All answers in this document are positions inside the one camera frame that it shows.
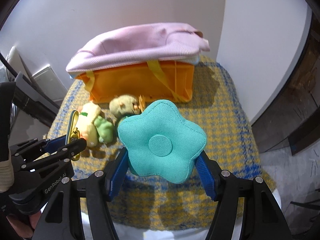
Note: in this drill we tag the yellow blue strap keychain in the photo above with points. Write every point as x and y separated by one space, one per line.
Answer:
73 133

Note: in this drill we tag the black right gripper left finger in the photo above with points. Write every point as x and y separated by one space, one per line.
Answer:
62 219

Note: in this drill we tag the person's left hand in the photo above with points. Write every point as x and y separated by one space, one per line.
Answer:
22 229

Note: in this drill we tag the yellow blue woven stool cover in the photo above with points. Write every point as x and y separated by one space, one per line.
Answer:
162 190

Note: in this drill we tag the yellow duck plush toy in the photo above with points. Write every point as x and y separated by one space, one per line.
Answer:
85 123

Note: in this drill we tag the teal star plush cushion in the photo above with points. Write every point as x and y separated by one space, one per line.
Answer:
161 142

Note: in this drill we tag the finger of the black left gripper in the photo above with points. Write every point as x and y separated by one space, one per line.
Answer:
38 146
30 161

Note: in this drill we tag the orange plastic comb toy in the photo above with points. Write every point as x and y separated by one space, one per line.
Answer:
140 105

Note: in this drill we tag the grey wall panel box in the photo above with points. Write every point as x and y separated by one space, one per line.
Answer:
49 83

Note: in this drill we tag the pale green hippo plush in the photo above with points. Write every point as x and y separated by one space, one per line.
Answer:
124 104

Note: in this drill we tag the pink knitted cloth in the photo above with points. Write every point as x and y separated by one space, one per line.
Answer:
139 43

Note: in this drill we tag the green frog toy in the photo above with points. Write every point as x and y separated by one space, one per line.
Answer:
105 129

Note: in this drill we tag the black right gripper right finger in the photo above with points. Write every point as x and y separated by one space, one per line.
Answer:
262 216

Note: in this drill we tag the orange fabric storage bin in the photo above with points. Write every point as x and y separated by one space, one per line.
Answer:
154 80

